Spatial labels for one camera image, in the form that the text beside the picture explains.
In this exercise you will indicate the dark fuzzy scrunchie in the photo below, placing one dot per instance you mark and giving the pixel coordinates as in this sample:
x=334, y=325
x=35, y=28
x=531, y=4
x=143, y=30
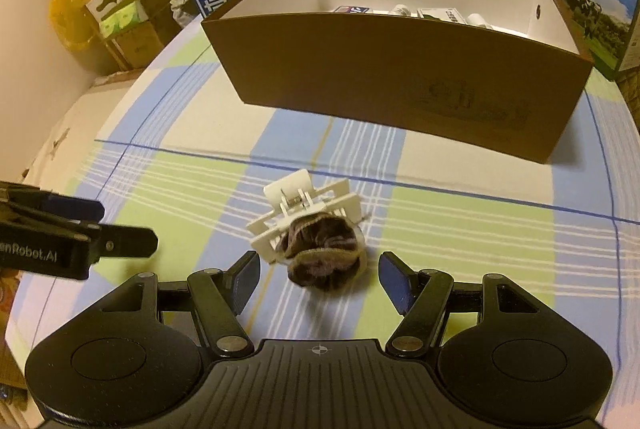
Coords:
x=323, y=251

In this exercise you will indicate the white cream tube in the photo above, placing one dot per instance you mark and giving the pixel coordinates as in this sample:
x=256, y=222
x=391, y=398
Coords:
x=475, y=19

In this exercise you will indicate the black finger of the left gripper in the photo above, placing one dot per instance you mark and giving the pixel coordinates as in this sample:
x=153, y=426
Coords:
x=124, y=241
x=74, y=208

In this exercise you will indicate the clear blue floss box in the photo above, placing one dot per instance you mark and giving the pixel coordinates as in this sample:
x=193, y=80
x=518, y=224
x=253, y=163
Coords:
x=352, y=10

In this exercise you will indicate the green white spray box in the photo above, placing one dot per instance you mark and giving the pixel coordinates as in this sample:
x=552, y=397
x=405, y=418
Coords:
x=451, y=15

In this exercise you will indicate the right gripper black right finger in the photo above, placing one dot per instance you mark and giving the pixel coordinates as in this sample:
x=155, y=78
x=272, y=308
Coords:
x=421, y=298

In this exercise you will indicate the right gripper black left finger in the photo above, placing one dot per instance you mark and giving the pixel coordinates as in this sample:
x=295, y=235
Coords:
x=218, y=298

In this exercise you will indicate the small white medicine bottle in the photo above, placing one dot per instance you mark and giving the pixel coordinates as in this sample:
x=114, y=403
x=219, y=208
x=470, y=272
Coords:
x=401, y=10

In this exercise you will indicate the checkered bed sheet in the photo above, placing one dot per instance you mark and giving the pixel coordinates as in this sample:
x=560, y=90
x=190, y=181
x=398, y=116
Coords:
x=182, y=155

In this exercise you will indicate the cardboard box with tissue packs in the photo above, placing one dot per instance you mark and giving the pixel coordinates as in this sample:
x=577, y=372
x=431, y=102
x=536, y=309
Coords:
x=134, y=31

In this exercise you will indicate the brown cardboard storage box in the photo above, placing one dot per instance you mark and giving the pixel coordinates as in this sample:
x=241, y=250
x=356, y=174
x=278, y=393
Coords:
x=511, y=89

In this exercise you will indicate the white plastic bag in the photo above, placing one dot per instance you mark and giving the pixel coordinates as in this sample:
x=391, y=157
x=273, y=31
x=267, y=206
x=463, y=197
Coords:
x=184, y=11

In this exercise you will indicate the yellow plastic bag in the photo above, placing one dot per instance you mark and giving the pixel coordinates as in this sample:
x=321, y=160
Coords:
x=72, y=24

